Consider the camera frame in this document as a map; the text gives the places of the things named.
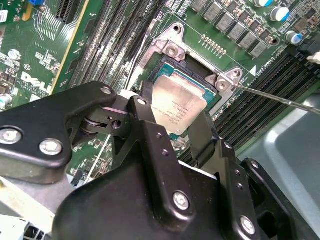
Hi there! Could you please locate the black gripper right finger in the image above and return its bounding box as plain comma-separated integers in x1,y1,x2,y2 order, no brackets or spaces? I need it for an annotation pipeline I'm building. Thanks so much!
187,111,320,240

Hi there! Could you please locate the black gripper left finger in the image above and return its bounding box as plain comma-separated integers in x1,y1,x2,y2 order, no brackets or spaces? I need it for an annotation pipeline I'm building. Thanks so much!
0,80,195,227

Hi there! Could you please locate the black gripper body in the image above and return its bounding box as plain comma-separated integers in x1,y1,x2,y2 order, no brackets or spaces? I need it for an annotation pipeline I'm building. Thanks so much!
52,161,231,240

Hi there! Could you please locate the thin metal locking lever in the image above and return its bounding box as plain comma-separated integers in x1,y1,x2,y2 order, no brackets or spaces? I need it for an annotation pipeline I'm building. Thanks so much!
230,82,320,116

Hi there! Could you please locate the silver CPU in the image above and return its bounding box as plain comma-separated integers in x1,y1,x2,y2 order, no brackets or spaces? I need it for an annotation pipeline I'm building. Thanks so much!
149,62,217,138

